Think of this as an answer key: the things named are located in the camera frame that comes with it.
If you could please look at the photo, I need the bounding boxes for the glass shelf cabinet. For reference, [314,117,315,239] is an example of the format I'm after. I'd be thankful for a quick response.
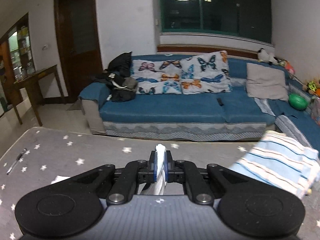
[0,12,33,118]

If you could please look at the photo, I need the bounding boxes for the long butterfly print pillow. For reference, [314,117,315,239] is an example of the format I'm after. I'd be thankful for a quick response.
[130,59,184,95]

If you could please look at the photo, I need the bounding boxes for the black bag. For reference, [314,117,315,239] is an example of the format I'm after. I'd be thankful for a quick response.
[107,52,133,80]

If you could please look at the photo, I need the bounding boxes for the dark window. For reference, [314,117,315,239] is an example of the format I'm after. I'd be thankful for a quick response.
[159,0,273,44]

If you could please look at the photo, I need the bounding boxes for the black and white plush toy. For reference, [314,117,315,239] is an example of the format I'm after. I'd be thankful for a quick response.
[257,48,269,62]

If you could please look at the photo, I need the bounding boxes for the green ball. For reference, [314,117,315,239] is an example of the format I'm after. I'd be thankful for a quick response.
[288,94,309,111]

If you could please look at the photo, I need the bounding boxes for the ballpoint pen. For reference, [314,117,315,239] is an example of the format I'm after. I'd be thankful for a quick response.
[6,148,27,175]

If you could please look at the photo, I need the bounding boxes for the grey pillow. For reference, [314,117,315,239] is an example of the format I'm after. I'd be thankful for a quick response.
[246,62,290,102]

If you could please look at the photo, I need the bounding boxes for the wooden wall rail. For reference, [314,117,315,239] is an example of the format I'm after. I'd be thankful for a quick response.
[157,44,259,59]

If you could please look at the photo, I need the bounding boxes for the blue striped folded cloth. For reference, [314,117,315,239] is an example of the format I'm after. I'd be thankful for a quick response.
[229,131,320,199]

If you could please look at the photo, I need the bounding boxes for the pink plush toy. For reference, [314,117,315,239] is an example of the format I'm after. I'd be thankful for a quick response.
[285,60,296,75]

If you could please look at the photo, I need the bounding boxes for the brown wooden door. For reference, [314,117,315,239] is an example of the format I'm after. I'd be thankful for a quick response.
[54,0,103,104]

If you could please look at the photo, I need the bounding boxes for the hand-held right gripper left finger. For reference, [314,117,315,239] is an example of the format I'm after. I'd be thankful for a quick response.
[72,150,158,205]

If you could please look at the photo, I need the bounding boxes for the white polka dot pants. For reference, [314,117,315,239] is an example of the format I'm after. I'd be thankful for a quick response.
[51,144,167,197]

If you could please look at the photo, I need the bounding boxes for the grey star tablecloth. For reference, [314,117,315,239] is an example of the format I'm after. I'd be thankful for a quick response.
[0,127,320,240]

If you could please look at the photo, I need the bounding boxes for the square butterfly print pillow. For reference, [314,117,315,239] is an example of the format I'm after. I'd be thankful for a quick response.
[180,51,232,94]

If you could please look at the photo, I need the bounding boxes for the wooden desk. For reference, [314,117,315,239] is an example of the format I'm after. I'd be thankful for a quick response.
[14,64,63,127]

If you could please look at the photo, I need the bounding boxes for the black bag and clothes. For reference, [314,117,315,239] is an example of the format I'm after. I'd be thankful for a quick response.
[92,72,138,103]

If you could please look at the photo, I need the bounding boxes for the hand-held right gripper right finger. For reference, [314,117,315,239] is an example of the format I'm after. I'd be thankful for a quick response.
[164,150,248,205]

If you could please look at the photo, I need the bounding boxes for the blue sofa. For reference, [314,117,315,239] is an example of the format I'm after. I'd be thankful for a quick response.
[78,54,320,150]

